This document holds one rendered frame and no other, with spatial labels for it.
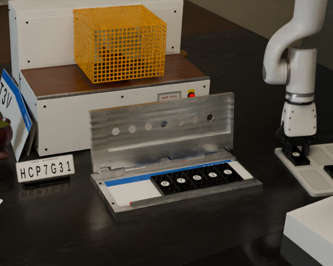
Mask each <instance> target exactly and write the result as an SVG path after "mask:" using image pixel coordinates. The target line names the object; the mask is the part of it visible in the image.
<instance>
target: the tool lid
mask: <svg viewBox="0 0 333 266"><path fill-rule="evenodd" d="M209 114H212V119H211V120H209V121H208V120H207V116H208V115H209ZM195 116H197V118H198V120H197V122H195V123H193V122H192V119H193V117H195ZM180 118H181V119H182V124H180V125H177V120H178V119H180ZM163 121H167V125H166V126H165V127H161V123H162V122H163ZM147 123H150V124H151V128H150V129H148V130H146V129H145V125H146V124H147ZM132 125H133V126H135V130H134V131H133V132H129V127H130V126H132ZM114 128H118V133H117V134H115V135H113V134H112V130H113V129H114ZM89 129H90V151H91V170H92V171H93V172H99V171H100V170H99V168H102V167H108V166H109V167H110V169H115V168H122V167H125V170H124V171H128V170H134V169H140V168H145V164H146V163H152V162H159V161H161V158H162V157H170V158H171V159H175V158H181V157H185V158H186V159H185V161H186V160H193V159H199V158H204V157H205V154H206V153H212V152H216V151H218V148H223V147H225V148H226V149H227V150H229V149H233V132H234V93H233V92H226V93H218V94H210V95H205V96H197V97H189V98H181V99H173V100H166V101H157V102H149V103H142V104H133V105H129V106H120V107H112V108H105V109H97V110H89Z"/></svg>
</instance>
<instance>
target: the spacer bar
mask: <svg viewBox="0 0 333 266"><path fill-rule="evenodd" d="M228 163H229V164H230V165H231V167H232V168H233V169H234V170H235V171H236V172H237V173H238V174H239V175H240V176H241V177H242V178H243V179H244V180H247V179H252V178H253V176H252V175H251V174H250V173H248V172H247V171H246V170H245V169H244V168H243V167H242V166H241V165H240V164H239V163H238V162H237V161H232V162H228Z"/></svg>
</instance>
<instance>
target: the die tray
mask: <svg viewBox="0 0 333 266"><path fill-rule="evenodd" d="M275 154H276V155H277V156H278V158H279V159H280V160H281V161H282V162H283V163H284V165H285V166H286V167H287V168H288V169H289V171H290V172H291V173H292V174H293V175H294V176H295V178H296V179H297V180H298V181H299V182H300V184H301V185H302V186H303V187H304V188H305V189H306V191H307V192H308V193H309V194H310V195H311V196H313V197H317V196H327V195H333V179H332V178H331V177H330V176H329V175H328V174H327V172H326V171H325V170H324V169H323V168H324V166H326V165H333V143H332V144H319V145H310V148H309V153H308V157H307V158H308V159H309V160H310V165H303V166H294V165H293V163H292V162H291V161H290V160H289V159H288V158H287V156H285V154H284V153H283V151H282V148H276V149H275Z"/></svg>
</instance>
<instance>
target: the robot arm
mask: <svg viewBox="0 0 333 266"><path fill-rule="evenodd" d="M327 4H328V0H295V5H294V13H293V18H292V20H291V21H290V22H288V23H287V24H285V25H284V26H283V27H281V28H280V29H279V30H278V31H277V32H276V33H275V34H274V35H273V36H272V37H271V39H270V40H269V42H268V44H267V46H266V49H265V54H264V61H263V67H262V69H263V71H262V74H263V80H264V81H265V82H266V83H268V84H286V94H285V98H286V99H288V100H287V102H285V104H284V107H283V112H282V119H281V126H280V127H279V129H278V130H277V131H276V133H275V135H276V136H277V137H278V138H280V139H281V140H282V141H283V143H284V154H285V156H287V157H288V158H291V153H292V146H291V145H290V143H291V140H292V137H300V136H303V138H304V141H303V142H302V153H303V154H304V155H305V156H306V157H308V153H309V148H310V144H311V142H312V140H313V139H314V138H315V137H316V136H317V135H318V134H319V133H320V130H319V128H318V127H317V114H316V105H315V103H314V102H312V101H314V97H315V79H316V63H317V49H316V48H314V47H310V46H293V47H290V48H288V57H287V58H286V59H281V55H282V53H283V52H284V50H285V49H286V48H287V47H288V46H289V45H290V44H292V43H293V42H295V41H297V40H300V39H302V38H305V37H308V36H312V35H315V34H317V33H319V32H320V31H321V30H322V28H323V25H324V22H325V16H326V9H327ZM282 133H284V134H285V136H284V137H283V136H282Z"/></svg>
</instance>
